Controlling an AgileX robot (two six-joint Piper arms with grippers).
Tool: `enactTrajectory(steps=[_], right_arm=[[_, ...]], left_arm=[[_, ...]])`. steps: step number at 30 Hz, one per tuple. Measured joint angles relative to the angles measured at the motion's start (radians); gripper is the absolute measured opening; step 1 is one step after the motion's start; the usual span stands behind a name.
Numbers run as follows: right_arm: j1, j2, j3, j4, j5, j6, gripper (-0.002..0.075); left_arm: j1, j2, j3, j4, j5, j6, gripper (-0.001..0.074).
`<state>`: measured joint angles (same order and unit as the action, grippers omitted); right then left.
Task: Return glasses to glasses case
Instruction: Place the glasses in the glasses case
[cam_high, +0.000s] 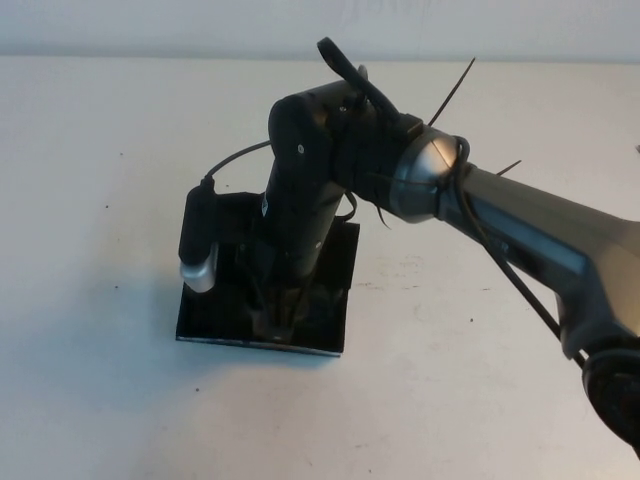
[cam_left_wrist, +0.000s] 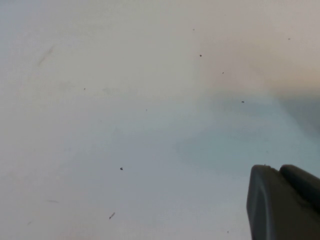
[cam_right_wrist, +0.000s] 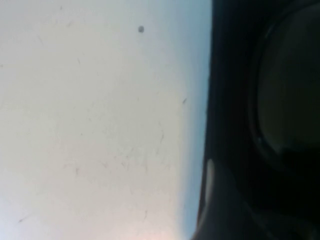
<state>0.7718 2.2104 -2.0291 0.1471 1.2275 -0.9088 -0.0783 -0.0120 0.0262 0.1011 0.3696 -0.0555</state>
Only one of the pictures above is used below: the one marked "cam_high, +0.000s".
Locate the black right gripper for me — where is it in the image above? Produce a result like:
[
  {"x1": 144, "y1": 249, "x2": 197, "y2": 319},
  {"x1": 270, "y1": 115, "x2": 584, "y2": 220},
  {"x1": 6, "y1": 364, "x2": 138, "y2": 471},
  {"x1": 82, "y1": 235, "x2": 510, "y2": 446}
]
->
[{"x1": 251, "y1": 192, "x2": 346, "y2": 346}]

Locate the black glasses case printed side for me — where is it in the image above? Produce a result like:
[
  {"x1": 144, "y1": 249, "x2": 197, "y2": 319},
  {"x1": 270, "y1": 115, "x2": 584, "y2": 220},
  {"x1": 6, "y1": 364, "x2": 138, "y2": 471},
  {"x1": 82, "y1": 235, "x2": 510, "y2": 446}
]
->
[{"x1": 174, "y1": 219, "x2": 362, "y2": 359}]

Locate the black right camera mount bracket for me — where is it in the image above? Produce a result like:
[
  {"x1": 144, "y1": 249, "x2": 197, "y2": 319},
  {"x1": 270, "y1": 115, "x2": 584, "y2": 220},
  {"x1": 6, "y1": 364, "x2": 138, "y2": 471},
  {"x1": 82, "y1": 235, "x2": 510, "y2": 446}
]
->
[{"x1": 213, "y1": 191, "x2": 267, "y2": 251}]

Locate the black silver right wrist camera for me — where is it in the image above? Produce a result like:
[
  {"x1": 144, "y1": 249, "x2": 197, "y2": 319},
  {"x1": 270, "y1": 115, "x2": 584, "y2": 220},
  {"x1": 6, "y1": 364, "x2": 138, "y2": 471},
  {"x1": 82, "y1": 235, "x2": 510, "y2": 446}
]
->
[{"x1": 178, "y1": 180, "x2": 221, "y2": 294}]

